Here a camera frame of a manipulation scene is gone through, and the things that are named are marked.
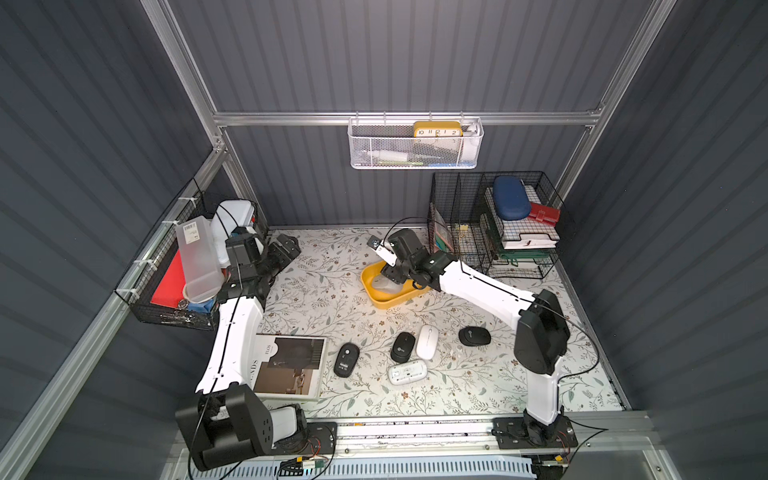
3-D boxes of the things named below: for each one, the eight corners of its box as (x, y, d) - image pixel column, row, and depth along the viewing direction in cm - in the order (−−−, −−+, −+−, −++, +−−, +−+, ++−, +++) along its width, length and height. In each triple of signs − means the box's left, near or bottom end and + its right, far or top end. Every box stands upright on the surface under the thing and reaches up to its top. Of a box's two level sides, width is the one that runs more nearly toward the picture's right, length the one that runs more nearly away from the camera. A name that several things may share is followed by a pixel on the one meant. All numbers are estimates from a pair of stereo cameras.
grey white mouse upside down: (389, 386, 84) (389, 383, 81) (386, 369, 87) (386, 365, 84) (428, 378, 85) (429, 375, 83) (424, 362, 88) (425, 358, 86)
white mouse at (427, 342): (414, 356, 89) (414, 353, 87) (421, 326, 95) (422, 323, 93) (432, 362, 88) (433, 358, 86) (439, 331, 94) (440, 328, 92)
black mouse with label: (331, 373, 86) (329, 370, 83) (344, 344, 92) (343, 340, 89) (349, 379, 85) (348, 376, 82) (361, 349, 90) (360, 345, 88)
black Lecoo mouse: (386, 357, 89) (386, 354, 87) (399, 331, 94) (399, 328, 92) (405, 366, 87) (405, 363, 85) (416, 339, 92) (417, 336, 91)
